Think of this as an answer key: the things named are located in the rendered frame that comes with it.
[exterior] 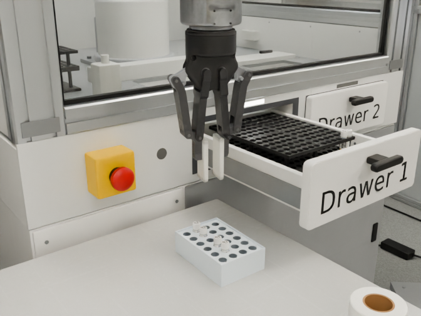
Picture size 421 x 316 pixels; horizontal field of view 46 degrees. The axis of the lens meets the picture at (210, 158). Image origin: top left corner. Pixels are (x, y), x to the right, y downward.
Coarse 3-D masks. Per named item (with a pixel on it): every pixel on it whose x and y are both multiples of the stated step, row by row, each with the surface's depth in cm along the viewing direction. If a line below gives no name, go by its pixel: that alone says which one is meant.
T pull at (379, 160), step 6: (372, 156) 80; (378, 156) 80; (384, 156) 80; (396, 156) 80; (402, 156) 80; (366, 162) 80; (372, 162) 79; (378, 162) 77; (384, 162) 77; (390, 162) 78; (396, 162) 79; (372, 168) 77; (378, 168) 77; (384, 168) 78
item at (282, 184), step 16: (256, 112) 112; (208, 128) 104; (336, 128) 101; (208, 144) 95; (352, 144) 98; (208, 160) 96; (224, 160) 91; (240, 160) 88; (256, 160) 85; (240, 176) 89; (256, 176) 85; (272, 176) 82; (288, 176) 79; (272, 192) 83; (288, 192) 80
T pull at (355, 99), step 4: (356, 96) 120; (368, 96) 119; (352, 100) 116; (356, 100) 115; (360, 100) 116; (364, 100) 117; (368, 100) 118; (372, 100) 119; (352, 104) 116; (356, 104) 116; (360, 104) 117
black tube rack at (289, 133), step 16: (272, 112) 110; (256, 128) 99; (272, 128) 99; (288, 128) 99; (304, 128) 99; (320, 128) 99; (240, 144) 99; (256, 144) 90; (272, 144) 90; (288, 144) 89; (304, 144) 90; (320, 144) 89; (272, 160) 90; (288, 160) 86; (304, 160) 91
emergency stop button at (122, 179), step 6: (120, 168) 80; (126, 168) 80; (114, 174) 79; (120, 174) 79; (126, 174) 80; (132, 174) 81; (114, 180) 79; (120, 180) 79; (126, 180) 80; (132, 180) 81; (114, 186) 80; (120, 186) 80; (126, 186) 80
